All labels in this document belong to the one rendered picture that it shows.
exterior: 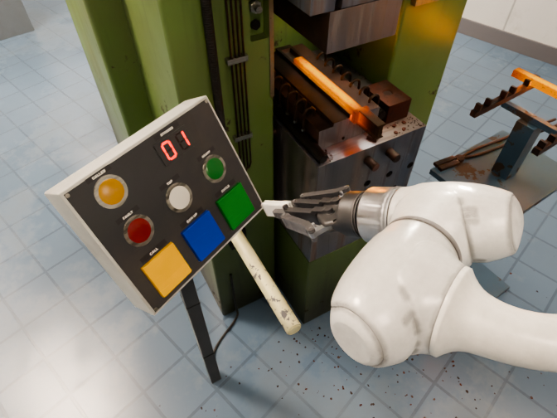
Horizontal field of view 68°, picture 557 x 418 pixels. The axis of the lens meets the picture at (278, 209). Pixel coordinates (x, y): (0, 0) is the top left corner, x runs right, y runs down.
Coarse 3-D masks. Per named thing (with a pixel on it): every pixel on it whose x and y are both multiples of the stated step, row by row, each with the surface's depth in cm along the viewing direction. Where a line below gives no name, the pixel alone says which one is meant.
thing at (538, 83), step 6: (516, 72) 136; (522, 72) 135; (528, 72) 135; (516, 78) 137; (522, 78) 135; (528, 78) 134; (534, 78) 133; (540, 78) 133; (534, 84) 133; (540, 84) 131; (546, 84) 131; (552, 84) 131; (540, 90) 132; (546, 90) 131; (552, 90) 129; (552, 96) 130
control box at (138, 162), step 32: (160, 128) 76; (192, 128) 81; (96, 160) 74; (128, 160) 72; (160, 160) 76; (192, 160) 81; (224, 160) 87; (64, 192) 65; (96, 192) 68; (128, 192) 73; (160, 192) 77; (192, 192) 82; (224, 192) 87; (256, 192) 93; (96, 224) 69; (128, 224) 73; (160, 224) 77; (224, 224) 87; (96, 256) 75; (128, 256) 73; (192, 256) 82; (128, 288) 75
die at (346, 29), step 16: (384, 0) 92; (400, 0) 94; (288, 16) 103; (304, 16) 96; (320, 16) 91; (336, 16) 89; (352, 16) 91; (368, 16) 93; (384, 16) 95; (304, 32) 99; (320, 32) 93; (336, 32) 92; (352, 32) 94; (368, 32) 96; (384, 32) 99; (320, 48) 96; (336, 48) 95
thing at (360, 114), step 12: (300, 60) 130; (312, 72) 125; (324, 84) 121; (336, 96) 117; (348, 96) 117; (348, 108) 114; (360, 108) 112; (360, 120) 113; (372, 120) 107; (372, 132) 110
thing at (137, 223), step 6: (132, 222) 73; (138, 222) 74; (144, 222) 74; (132, 228) 73; (138, 228) 74; (144, 228) 74; (150, 228) 75; (132, 234) 73; (138, 234) 74; (144, 234) 75; (132, 240) 73; (138, 240) 74; (144, 240) 75
